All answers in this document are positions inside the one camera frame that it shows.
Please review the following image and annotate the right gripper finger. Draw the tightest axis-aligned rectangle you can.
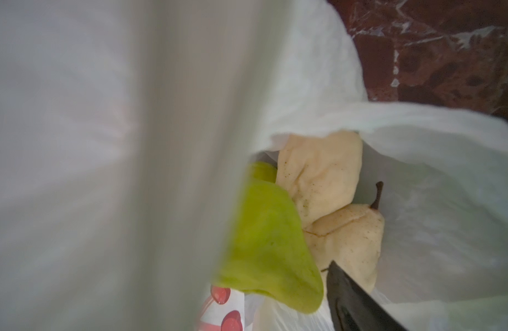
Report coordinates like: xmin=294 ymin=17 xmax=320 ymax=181
xmin=326 ymin=261 xmax=406 ymax=331

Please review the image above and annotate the white pear left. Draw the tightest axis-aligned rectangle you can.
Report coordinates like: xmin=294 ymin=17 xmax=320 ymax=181
xmin=303 ymin=181 xmax=385 ymax=293

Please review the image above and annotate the green pear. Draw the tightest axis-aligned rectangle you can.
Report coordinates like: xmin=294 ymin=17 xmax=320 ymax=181
xmin=213 ymin=161 xmax=324 ymax=314

